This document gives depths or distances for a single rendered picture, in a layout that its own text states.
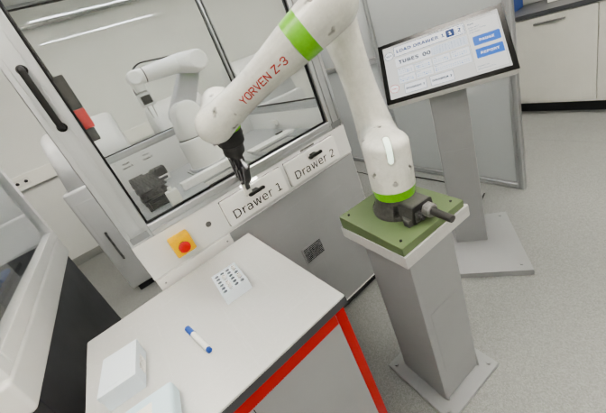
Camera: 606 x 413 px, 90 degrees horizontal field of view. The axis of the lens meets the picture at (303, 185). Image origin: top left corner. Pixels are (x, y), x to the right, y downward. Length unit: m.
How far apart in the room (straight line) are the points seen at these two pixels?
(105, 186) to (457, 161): 1.53
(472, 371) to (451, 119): 1.08
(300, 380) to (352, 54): 0.86
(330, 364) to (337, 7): 0.86
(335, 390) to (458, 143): 1.23
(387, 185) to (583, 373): 1.03
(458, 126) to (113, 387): 1.60
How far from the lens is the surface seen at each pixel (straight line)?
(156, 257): 1.22
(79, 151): 1.13
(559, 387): 1.56
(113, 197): 1.15
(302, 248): 1.46
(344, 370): 0.97
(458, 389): 1.51
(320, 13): 0.76
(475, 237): 2.01
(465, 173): 1.78
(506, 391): 1.53
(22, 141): 4.45
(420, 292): 1.05
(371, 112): 0.98
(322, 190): 1.45
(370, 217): 0.98
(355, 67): 0.95
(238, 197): 1.22
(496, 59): 1.56
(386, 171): 0.86
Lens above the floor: 1.33
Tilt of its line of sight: 23 degrees down
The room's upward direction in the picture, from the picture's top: 22 degrees counter-clockwise
